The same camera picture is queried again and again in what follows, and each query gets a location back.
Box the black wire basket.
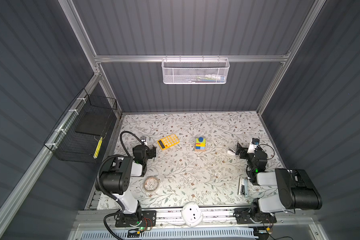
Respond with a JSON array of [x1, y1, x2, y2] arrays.
[[44, 90, 118, 164]]

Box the lime green block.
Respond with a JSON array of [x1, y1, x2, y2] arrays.
[[196, 137, 206, 146]]

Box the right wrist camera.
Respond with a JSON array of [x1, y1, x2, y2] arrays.
[[247, 138, 260, 154]]

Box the yellow calculator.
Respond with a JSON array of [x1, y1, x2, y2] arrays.
[[157, 134, 180, 150]]

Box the yellow ruler in basket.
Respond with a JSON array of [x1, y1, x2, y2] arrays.
[[93, 137, 103, 159]]

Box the white wire basket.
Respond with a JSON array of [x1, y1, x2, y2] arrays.
[[161, 58, 230, 85]]

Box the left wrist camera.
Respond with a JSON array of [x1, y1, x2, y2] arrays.
[[140, 136, 147, 144]]

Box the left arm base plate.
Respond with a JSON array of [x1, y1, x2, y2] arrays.
[[115, 211, 157, 228]]

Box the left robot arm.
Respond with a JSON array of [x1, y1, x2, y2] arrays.
[[95, 144, 157, 215]]

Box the wood block with holes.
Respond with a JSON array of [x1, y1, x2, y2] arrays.
[[195, 144, 206, 152]]

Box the white staple remover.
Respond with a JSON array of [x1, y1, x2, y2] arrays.
[[227, 150, 236, 156]]

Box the white round device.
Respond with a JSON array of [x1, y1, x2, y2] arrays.
[[181, 202, 204, 228]]

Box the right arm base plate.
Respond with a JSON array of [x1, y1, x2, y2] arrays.
[[233, 208, 277, 225]]

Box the black corrugated cable conduit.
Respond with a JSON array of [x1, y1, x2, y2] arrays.
[[95, 130, 146, 240]]

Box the clear tape roll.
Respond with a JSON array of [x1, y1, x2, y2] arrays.
[[143, 176, 160, 193]]

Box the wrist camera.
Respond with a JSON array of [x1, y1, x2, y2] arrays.
[[140, 136, 147, 144], [247, 138, 260, 154]]

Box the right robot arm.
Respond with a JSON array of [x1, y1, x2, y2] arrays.
[[234, 139, 323, 218]]

